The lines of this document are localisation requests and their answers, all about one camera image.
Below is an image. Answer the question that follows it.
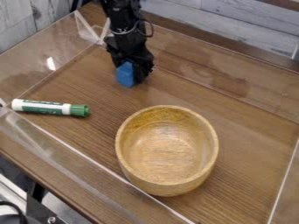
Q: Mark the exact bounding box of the brown wooden bowl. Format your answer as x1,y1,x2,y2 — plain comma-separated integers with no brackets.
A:
115,105,220,197

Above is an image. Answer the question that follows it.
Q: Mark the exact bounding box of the black cable under table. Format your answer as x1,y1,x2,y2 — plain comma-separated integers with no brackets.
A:
0,200,28,224

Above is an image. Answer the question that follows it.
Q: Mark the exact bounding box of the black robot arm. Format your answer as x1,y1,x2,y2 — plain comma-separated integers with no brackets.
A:
99,0,155,88

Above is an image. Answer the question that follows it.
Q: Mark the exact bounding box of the blue rectangular block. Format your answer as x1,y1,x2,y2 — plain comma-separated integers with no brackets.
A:
116,62,135,88

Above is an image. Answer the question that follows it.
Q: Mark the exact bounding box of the black table leg bracket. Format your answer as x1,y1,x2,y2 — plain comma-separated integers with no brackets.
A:
25,184,68,224

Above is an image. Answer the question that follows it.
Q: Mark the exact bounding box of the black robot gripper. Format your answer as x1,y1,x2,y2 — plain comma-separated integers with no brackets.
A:
104,17,155,84

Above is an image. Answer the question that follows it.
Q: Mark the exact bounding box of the green and white marker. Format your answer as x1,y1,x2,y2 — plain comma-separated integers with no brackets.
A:
12,99,89,117

